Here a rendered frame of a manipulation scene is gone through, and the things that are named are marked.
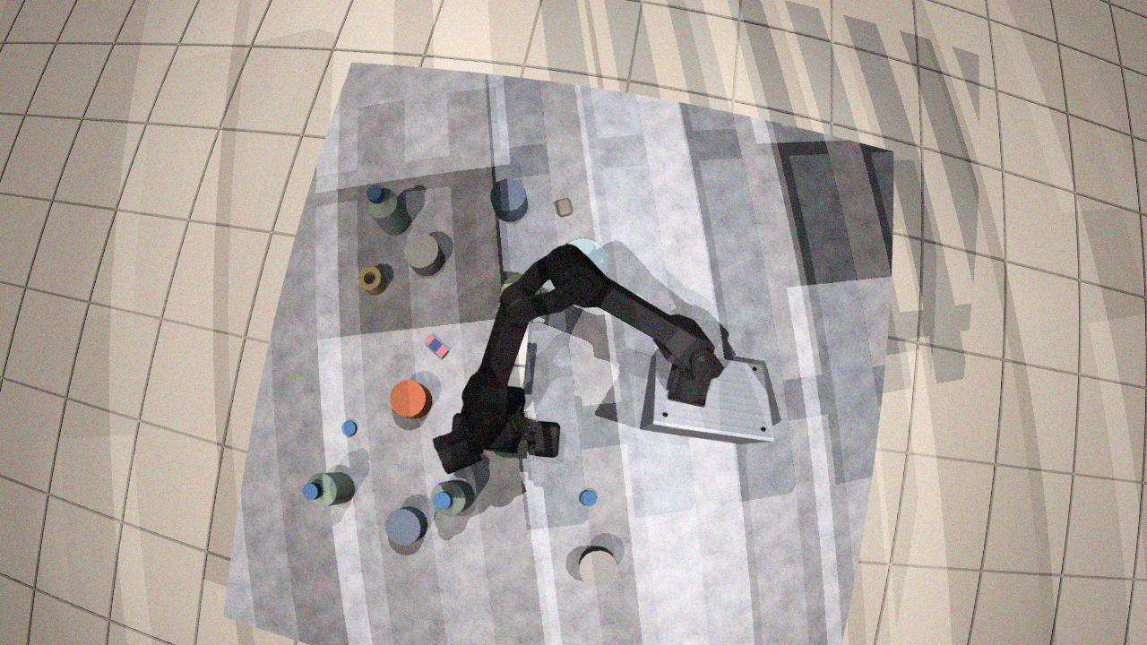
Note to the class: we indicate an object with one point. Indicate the orange-brown cylinder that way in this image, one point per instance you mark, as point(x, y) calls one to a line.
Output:
point(410, 399)

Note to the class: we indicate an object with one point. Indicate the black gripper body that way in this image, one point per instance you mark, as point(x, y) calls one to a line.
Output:
point(544, 435)

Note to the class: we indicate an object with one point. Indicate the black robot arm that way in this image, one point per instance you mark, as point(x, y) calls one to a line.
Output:
point(492, 412)

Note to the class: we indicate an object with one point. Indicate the pale green cylinder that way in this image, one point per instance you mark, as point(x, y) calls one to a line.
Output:
point(512, 279)

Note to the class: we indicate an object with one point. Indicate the pink eraser with blue sleeve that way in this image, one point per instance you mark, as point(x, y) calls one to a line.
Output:
point(436, 346)

